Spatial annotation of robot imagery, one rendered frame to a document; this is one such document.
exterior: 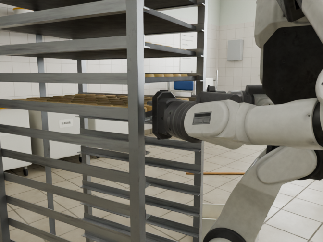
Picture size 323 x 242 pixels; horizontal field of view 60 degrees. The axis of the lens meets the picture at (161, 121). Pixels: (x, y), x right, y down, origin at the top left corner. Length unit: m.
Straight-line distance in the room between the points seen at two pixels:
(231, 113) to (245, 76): 5.71
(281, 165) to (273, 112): 0.31
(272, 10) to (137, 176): 0.49
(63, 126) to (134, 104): 2.64
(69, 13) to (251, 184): 0.67
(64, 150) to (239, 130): 2.98
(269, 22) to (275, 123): 0.30
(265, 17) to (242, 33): 5.59
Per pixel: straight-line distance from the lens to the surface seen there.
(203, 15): 1.10
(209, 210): 2.10
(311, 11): 0.49
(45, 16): 0.93
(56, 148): 3.31
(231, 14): 6.49
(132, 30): 0.68
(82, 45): 0.82
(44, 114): 1.29
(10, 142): 3.12
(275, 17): 0.68
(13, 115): 3.09
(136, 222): 0.77
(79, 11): 0.84
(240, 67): 6.24
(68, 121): 3.31
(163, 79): 0.83
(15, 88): 3.77
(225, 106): 0.48
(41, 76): 0.95
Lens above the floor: 1.06
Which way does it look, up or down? 10 degrees down
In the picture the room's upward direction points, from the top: straight up
